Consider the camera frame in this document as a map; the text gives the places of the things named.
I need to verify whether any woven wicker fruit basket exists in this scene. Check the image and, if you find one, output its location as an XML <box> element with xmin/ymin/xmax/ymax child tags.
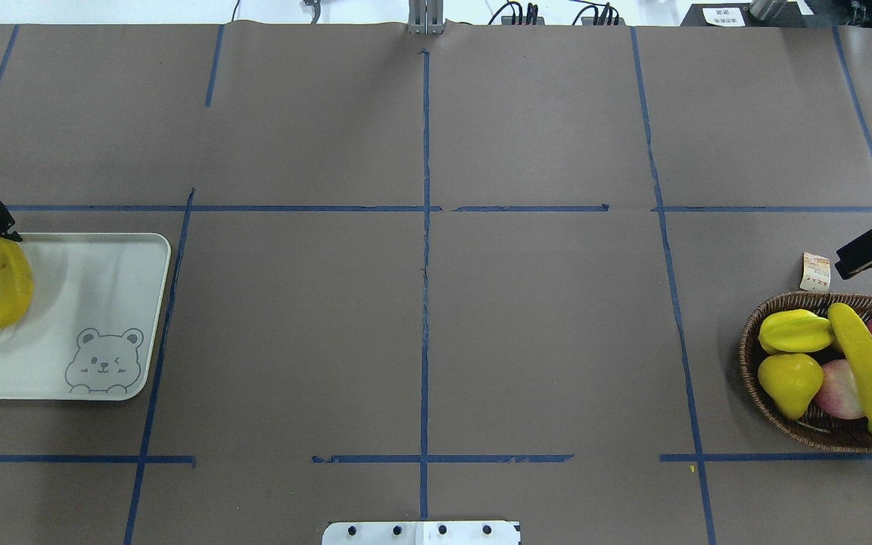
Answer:
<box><xmin>737</xmin><ymin>291</ymin><xmax>872</xmax><ymax>454</ymax></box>

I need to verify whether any white rectangular bear tray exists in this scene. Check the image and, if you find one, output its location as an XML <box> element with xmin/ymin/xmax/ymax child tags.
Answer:
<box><xmin>0</xmin><ymin>232</ymin><xmax>172</xmax><ymax>401</ymax></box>

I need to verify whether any yellow orange pear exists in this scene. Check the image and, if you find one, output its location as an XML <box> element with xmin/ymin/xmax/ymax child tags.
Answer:
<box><xmin>758</xmin><ymin>353</ymin><xmax>825</xmax><ymax>421</ymax></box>

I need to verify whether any yellow star fruit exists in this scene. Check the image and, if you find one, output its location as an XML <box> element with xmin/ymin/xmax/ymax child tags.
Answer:
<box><xmin>758</xmin><ymin>308</ymin><xmax>836</xmax><ymax>354</ymax></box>

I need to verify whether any small paper tag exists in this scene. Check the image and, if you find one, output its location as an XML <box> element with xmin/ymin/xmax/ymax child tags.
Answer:
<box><xmin>799</xmin><ymin>251</ymin><xmax>833</xmax><ymax>293</ymax></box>

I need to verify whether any aluminium frame post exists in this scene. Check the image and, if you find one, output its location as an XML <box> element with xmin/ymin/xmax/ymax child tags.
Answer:
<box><xmin>407</xmin><ymin>0</ymin><xmax>446</xmax><ymax>36</ymax></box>

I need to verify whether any white pedestal base plate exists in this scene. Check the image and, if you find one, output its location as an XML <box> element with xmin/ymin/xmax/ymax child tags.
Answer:
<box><xmin>321</xmin><ymin>520</ymin><xmax>522</xmax><ymax>544</ymax></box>

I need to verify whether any yellow banana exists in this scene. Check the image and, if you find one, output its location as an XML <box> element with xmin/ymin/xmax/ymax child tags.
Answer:
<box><xmin>0</xmin><ymin>237</ymin><xmax>35</xmax><ymax>330</ymax></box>
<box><xmin>827</xmin><ymin>301</ymin><xmax>872</xmax><ymax>434</ymax></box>

